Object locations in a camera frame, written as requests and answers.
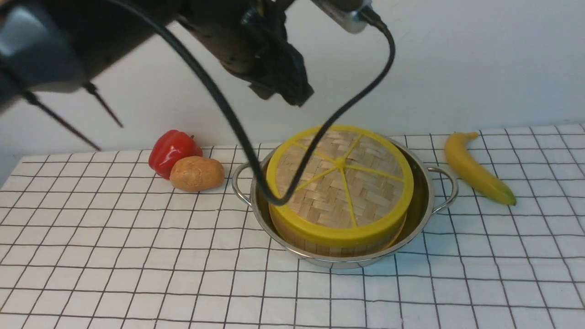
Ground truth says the stainless steel pot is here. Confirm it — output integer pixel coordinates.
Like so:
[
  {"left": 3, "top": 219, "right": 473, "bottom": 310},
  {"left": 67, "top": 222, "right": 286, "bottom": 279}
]
[{"left": 231, "top": 137, "right": 459, "bottom": 270}]

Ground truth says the brown potato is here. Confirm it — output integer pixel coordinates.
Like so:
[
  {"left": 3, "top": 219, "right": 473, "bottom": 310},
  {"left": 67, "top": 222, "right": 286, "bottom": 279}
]
[{"left": 170, "top": 156, "right": 225, "bottom": 192}]

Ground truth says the red bell pepper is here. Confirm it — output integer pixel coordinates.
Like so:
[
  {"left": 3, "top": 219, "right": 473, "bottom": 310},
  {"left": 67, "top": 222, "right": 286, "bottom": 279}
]
[{"left": 148, "top": 130, "right": 203, "bottom": 180}]

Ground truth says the black camera cable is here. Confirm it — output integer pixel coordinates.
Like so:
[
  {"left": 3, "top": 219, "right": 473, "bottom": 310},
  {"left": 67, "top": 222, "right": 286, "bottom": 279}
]
[{"left": 103, "top": 0, "right": 396, "bottom": 207}]

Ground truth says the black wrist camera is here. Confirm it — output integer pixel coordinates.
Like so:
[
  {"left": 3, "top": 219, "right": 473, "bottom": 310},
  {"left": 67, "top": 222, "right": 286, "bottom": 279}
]
[{"left": 312, "top": 0, "right": 372, "bottom": 35}]

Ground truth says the yellow woven bamboo steamer lid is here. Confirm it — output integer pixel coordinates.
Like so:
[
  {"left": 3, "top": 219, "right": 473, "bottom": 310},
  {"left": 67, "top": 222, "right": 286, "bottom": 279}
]
[{"left": 272, "top": 125, "right": 415, "bottom": 218}]

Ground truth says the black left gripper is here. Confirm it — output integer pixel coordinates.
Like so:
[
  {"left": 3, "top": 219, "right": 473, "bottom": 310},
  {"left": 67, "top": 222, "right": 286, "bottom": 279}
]
[{"left": 178, "top": 0, "right": 314, "bottom": 106}]

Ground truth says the white grid tablecloth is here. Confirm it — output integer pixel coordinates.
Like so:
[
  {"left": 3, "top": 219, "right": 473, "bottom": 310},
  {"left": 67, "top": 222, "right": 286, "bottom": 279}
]
[{"left": 0, "top": 124, "right": 584, "bottom": 329}]

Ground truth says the yellow banana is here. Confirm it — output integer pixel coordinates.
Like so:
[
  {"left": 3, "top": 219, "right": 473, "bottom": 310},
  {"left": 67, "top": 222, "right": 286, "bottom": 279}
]
[{"left": 444, "top": 132, "right": 517, "bottom": 206}]

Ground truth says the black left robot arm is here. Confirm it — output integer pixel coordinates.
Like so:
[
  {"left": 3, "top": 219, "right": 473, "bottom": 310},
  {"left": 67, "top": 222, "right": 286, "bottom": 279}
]
[{"left": 1, "top": 0, "right": 314, "bottom": 106}]

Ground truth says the yellow rimmed bamboo steamer basket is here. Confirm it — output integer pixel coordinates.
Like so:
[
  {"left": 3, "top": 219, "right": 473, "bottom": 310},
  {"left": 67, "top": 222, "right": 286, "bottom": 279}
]
[{"left": 269, "top": 206, "right": 407, "bottom": 258}]

